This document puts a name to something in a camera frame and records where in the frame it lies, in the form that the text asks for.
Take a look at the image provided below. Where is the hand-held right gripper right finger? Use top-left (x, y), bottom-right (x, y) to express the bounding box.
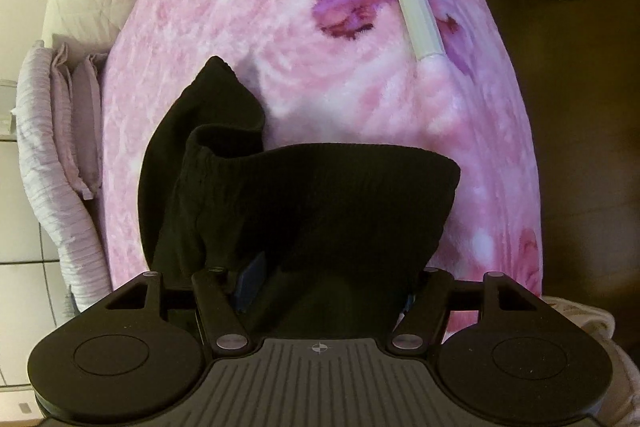
top-left (391, 266), bottom-right (543, 350)

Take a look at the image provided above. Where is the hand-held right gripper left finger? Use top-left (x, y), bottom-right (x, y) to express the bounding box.
top-left (104, 257), bottom-right (269, 351)

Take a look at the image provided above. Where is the black knit garment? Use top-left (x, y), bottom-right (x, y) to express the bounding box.
top-left (139, 55), bottom-right (461, 343)

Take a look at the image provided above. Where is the white fuzzy cloth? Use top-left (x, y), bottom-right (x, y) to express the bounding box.
top-left (540, 294), bottom-right (640, 427)

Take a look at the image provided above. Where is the lavender pillow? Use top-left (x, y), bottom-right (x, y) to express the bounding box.
top-left (51, 33), bottom-right (88, 200)
top-left (74, 53), bottom-right (108, 198)

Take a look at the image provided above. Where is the lavender ribbed bedspread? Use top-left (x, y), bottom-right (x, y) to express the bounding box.
top-left (16, 41), bottom-right (113, 315)

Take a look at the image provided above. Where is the pink floral blanket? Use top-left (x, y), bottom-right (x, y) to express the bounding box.
top-left (100, 0), bottom-right (546, 343)

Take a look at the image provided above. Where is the white plastic tube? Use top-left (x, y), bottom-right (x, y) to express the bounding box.
top-left (397, 0), bottom-right (445, 60)

